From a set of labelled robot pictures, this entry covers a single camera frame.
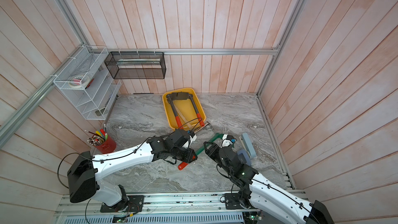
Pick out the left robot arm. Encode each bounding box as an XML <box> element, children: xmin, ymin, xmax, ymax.
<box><xmin>67</xmin><ymin>129</ymin><xmax>198</xmax><ymax>212</ymax></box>

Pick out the blue grip steel hoe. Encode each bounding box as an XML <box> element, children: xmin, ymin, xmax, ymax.
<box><xmin>194</xmin><ymin>122</ymin><xmax>209</xmax><ymax>133</ymax></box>

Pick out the red pencil cup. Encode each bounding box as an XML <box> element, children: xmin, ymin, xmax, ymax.
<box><xmin>85</xmin><ymin>124</ymin><xmax>117</xmax><ymax>154</ymax></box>

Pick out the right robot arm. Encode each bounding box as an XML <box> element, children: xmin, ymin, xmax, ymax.
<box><xmin>204</xmin><ymin>142</ymin><xmax>334</xmax><ymax>224</ymax></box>

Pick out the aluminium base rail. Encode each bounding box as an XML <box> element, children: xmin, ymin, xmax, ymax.
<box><xmin>52</xmin><ymin>191</ymin><xmax>245</xmax><ymax>224</ymax></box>

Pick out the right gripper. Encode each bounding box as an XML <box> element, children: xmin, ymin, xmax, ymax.
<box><xmin>205</xmin><ymin>140</ymin><xmax>234</xmax><ymax>177</ymax></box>

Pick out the tape roll on shelf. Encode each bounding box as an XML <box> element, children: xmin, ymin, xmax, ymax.
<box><xmin>67</xmin><ymin>74</ymin><xmax>91</xmax><ymax>89</ymax></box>

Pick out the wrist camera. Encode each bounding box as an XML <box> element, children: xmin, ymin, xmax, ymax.
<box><xmin>183</xmin><ymin>131</ymin><xmax>197</xmax><ymax>149</ymax></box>
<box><xmin>221</xmin><ymin>134</ymin><xmax>236</xmax><ymax>147</ymax></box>

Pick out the white wire shelf rack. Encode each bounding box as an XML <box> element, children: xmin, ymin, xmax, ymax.
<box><xmin>53</xmin><ymin>46</ymin><xmax>121</xmax><ymax>121</ymax></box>

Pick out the blue grey stapler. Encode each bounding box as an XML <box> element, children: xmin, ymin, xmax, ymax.
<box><xmin>237</xmin><ymin>149</ymin><xmax>252</xmax><ymax>166</ymax></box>

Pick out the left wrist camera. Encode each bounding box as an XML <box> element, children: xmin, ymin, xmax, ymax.
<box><xmin>183</xmin><ymin>131</ymin><xmax>197</xmax><ymax>149</ymax></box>

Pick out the black wire mesh basket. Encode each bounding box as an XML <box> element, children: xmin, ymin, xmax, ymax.
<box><xmin>104</xmin><ymin>51</ymin><xmax>166</xmax><ymax>79</ymax></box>

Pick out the grey hole punch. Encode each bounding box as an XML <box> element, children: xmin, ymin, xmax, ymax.
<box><xmin>240</xmin><ymin>133</ymin><xmax>257</xmax><ymax>158</ymax></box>

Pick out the wooden handle hoe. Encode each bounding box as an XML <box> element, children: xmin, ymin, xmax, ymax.
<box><xmin>175</xmin><ymin>104</ymin><xmax>193</xmax><ymax>130</ymax></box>

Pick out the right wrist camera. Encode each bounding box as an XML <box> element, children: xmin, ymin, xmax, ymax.
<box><xmin>221</xmin><ymin>134</ymin><xmax>236</xmax><ymax>147</ymax></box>

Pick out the green shaft red grip hoe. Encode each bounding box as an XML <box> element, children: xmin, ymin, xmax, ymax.
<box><xmin>178</xmin><ymin>133</ymin><xmax>224</xmax><ymax>171</ymax></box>

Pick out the yellow plastic storage box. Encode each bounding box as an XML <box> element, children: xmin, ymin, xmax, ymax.
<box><xmin>162</xmin><ymin>88</ymin><xmax>206</xmax><ymax>131</ymax></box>

